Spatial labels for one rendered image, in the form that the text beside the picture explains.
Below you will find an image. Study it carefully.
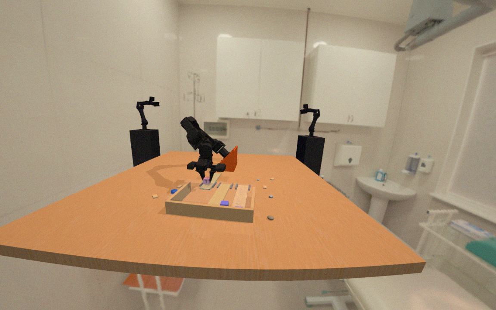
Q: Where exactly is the tan strip with teal polka dots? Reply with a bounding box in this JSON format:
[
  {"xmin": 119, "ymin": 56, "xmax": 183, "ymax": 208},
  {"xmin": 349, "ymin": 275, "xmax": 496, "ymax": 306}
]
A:
[{"xmin": 212, "ymin": 173, "xmax": 221, "ymax": 182}]

